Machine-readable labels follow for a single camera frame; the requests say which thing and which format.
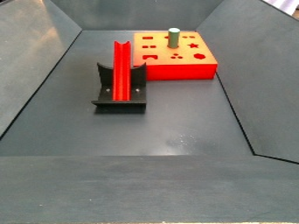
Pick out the black cradle fixture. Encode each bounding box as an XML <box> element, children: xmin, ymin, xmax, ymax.
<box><xmin>92</xmin><ymin>64</ymin><xmax>147</xmax><ymax>107</ymax></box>

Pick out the red shape sorter block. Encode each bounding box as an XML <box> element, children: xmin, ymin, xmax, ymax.
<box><xmin>133</xmin><ymin>31</ymin><xmax>217</xmax><ymax>81</ymax></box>

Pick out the green cylinder peg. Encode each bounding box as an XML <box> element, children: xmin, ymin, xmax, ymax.
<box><xmin>168</xmin><ymin>28</ymin><xmax>180</xmax><ymax>49</ymax></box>

